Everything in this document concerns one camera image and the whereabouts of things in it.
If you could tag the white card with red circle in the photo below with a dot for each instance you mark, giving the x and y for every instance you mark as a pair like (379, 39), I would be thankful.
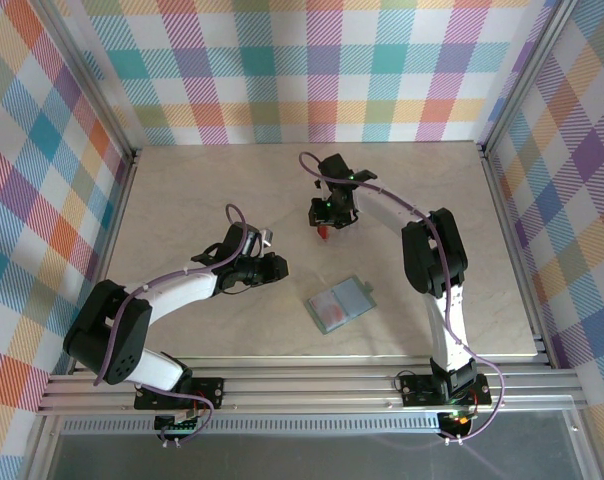
(329, 311)

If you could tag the grey metal panel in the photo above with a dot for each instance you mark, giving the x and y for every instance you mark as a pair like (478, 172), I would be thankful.
(307, 457)

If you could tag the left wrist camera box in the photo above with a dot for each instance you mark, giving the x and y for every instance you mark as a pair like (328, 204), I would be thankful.
(266, 237)

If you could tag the perforated metal strip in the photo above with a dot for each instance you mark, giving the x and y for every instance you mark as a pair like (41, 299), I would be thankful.
(307, 426)

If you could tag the aluminium side rail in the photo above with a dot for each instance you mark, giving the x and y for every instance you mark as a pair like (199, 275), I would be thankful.
(106, 250)
(517, 250)

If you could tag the green terminal controller board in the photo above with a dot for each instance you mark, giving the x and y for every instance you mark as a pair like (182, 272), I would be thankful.
(182, 427)

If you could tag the aluminium frame post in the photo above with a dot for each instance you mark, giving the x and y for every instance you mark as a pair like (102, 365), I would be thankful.
(102, 85)
(525, 75)

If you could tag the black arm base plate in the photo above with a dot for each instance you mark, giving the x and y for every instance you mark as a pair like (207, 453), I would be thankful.
(417, 392)
(207, 392)

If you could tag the green leather card holder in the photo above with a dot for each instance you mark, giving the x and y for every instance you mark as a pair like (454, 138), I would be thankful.
(352, 300)

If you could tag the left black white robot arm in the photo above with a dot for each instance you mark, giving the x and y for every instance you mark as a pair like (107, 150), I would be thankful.
(112, 330)

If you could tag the aluminium rail frame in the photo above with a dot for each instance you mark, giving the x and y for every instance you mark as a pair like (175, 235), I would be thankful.
(307, 387)

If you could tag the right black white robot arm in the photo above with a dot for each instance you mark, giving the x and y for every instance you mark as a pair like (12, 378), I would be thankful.
(434, 250)

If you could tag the orange light controller board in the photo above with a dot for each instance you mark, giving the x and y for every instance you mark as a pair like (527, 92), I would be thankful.
(459, 421)

